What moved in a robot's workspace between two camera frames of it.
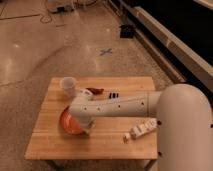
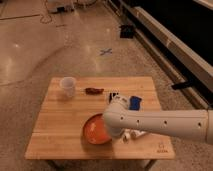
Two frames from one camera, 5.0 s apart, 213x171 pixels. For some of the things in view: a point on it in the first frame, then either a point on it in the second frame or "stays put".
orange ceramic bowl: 68,124 -> 95,130
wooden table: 49,140 stays put
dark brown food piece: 95,91 stays put
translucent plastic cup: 68,83 stays put
